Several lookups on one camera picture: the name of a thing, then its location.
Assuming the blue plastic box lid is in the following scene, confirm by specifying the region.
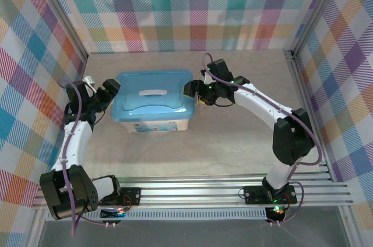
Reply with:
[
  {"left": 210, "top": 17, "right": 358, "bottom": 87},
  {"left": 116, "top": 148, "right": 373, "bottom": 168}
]
[{"left": 110, "top": 68, "right": 197, "bottom": 122}]

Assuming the clear plastic storage box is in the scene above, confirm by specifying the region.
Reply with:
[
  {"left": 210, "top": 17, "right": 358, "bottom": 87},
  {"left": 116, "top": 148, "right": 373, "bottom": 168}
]
[{"left": 121, "top": 104, "right": 195, "bottom": 135}]

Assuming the colourful plaid cloth backdrop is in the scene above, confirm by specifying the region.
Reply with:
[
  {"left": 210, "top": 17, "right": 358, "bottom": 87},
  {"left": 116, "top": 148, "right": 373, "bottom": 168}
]
[
  {"left": 37, "top": 0, "right": 342, "bottom": 54},
  {"left": 297, "top": 0, "right": 373, "bottom": 227},
  {"left": 0, "top": 0, "right": 88, "bottom": 210}
]

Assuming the controller board with LEDs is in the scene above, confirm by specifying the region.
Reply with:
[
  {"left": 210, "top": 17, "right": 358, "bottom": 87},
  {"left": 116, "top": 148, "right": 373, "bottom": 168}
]
[{"left": 100, "top": 205, "right": 128, "bottom": 221}]

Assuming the round controller with green LED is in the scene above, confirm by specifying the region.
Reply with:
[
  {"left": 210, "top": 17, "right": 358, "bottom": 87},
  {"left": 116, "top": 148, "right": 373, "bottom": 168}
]
[{"left": 264, "top": 204, "right": 288, "bottom": 222}]

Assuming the thin black camera cable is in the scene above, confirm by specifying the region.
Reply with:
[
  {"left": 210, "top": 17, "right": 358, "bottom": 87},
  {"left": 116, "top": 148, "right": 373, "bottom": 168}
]
[{"left": 215, "top": 97, "right": 236, "bottom": 108}]

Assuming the aluminium side rail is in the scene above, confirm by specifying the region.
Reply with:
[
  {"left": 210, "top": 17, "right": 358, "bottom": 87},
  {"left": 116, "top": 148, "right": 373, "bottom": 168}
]
[{"left": 283, "top": 50, "right": 335, "bottom": 174}]

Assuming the aluminium frame post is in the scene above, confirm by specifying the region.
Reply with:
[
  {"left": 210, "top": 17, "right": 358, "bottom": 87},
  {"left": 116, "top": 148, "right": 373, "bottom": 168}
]
[
  {"left": 29, "top": 0, "right": 90, "bottom": 69},
  {"left": 290, "top": 0, "right": 349, "bottom": 60}
]

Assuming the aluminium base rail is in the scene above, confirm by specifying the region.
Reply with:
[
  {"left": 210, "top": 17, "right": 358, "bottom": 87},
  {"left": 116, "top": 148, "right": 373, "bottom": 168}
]
[{"left": 31, "top": 171, "right": 361, "bottom": 210}]

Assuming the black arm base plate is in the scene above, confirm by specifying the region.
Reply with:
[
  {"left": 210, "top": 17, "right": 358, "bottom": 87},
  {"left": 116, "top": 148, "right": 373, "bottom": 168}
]
[
  {"left": 243, "top": 185, "right": 298, "bottom": 206},
  {"left": 88, "top": 187, "right": 143, "bottom": 207}
]

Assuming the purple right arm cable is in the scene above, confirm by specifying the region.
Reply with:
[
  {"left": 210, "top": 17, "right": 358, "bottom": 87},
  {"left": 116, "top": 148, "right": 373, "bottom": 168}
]
[{"left": 202, "top": 52, "right": 324, "bottom": 227}]

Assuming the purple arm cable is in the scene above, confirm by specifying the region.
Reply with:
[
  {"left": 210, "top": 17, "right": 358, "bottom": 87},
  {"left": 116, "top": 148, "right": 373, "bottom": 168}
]
[
  {"left": 202, "top": 52, "right": 324, "bottom": 227},
  {"left": 57, "top": 79, "right": 117, "bottom": 236}
]

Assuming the perforated grey cable duct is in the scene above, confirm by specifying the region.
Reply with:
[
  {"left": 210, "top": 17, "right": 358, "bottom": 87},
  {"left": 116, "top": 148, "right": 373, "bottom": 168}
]
[{"left": 45, "top": 210, "right": 268, "bottom": 222}]

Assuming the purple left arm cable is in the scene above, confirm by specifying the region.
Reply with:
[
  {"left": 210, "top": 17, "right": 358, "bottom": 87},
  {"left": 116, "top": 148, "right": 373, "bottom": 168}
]
[{"left": 57, "top": 79, "right": 117, "bottom": 236}]

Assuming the aluminium frame leg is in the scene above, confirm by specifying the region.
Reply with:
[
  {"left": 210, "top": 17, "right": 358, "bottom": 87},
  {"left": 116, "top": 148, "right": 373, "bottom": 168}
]
[
  {"left": 339, "top": 203, "right": 361, "bottom": 247},
  {"left": 26, "top": 209, "right": 47, "bottom": 247}
]

